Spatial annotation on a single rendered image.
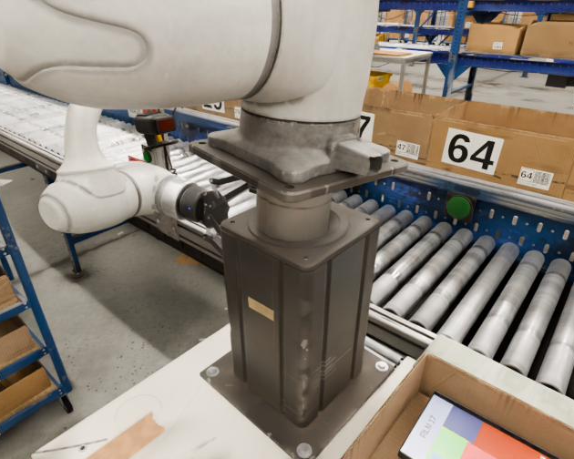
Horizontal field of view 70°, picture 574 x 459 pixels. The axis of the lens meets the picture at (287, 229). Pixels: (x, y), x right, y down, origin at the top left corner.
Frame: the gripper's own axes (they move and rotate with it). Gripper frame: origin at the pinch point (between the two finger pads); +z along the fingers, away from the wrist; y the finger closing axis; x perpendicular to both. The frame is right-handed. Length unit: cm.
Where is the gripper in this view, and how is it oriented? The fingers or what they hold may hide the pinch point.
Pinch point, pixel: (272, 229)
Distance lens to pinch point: 81.1
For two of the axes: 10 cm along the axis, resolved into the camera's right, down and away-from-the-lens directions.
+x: -4.3, 2.2, -8.8
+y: -1.8, 9.3, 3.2
